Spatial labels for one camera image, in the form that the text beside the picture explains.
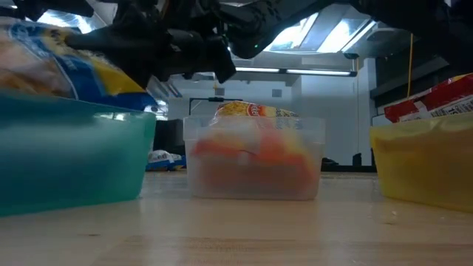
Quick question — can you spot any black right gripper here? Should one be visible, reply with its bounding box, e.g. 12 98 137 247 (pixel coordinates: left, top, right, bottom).
64 25 237 89

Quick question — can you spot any blue Maruchan ramen packet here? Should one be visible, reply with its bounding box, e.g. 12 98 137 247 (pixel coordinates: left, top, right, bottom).
0 18 158 112

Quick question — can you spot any orange chicken ramen packet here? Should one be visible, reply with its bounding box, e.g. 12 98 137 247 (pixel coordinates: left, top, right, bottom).
214 100 300 129
191 129 319 197

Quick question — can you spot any red ramen packet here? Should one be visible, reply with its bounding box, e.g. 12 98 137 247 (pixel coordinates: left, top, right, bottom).
384 72 473 123

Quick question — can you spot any black panel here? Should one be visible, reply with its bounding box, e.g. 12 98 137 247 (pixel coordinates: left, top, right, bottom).
153 118 186 156

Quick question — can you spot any clear plastic bin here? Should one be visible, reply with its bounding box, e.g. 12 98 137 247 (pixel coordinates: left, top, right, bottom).
183 115 326 202

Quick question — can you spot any blue white ramen packet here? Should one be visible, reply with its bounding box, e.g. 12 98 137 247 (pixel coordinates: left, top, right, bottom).
146 149 177 171
171 154 187 171

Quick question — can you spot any teal plastic bin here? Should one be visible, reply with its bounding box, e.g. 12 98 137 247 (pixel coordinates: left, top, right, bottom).
0 90 157 218

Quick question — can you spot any long ceiling light tube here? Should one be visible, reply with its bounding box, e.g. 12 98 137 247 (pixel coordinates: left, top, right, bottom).
234 66 358 78

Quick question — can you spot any yellow plastic bin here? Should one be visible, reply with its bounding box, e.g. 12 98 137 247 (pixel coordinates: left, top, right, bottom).
370 112 473 214

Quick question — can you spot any black metal frame stand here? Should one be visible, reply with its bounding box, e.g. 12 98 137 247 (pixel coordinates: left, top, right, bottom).
188 97 244 117

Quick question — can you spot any yellow hanging cable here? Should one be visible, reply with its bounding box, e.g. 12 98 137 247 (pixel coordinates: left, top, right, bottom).
406 33 415 98

